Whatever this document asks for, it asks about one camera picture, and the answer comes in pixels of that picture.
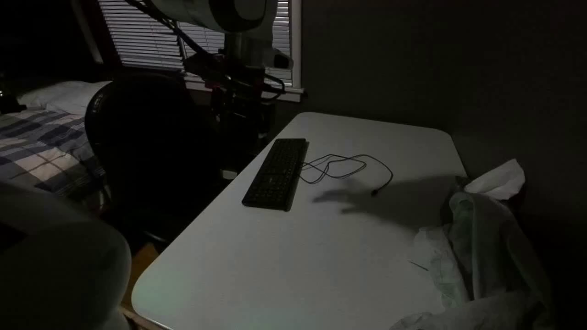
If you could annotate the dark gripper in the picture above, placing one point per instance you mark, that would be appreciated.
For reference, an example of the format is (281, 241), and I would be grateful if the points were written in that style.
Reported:
(237, 92)

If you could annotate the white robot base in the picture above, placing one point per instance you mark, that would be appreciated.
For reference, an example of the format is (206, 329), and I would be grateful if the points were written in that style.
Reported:
(55, 263)

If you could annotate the black keyboard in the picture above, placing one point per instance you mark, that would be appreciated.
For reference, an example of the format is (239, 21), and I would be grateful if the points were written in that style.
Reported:
(275, 175)

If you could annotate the black office chair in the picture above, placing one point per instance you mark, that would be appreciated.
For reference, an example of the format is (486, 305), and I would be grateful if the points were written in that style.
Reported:
(147, 140)

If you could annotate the white window blinds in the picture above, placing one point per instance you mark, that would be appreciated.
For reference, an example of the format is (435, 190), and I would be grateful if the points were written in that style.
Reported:
(140, 37)

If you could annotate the white pillow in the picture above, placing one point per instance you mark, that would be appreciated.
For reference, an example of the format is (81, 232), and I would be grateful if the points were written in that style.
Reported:
(66, 94)

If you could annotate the translucent plastic bag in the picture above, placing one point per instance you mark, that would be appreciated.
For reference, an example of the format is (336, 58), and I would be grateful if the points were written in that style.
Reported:
(488, 257)

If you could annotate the white window frame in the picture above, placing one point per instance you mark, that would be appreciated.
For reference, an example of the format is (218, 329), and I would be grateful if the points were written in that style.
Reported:
(295, 48)

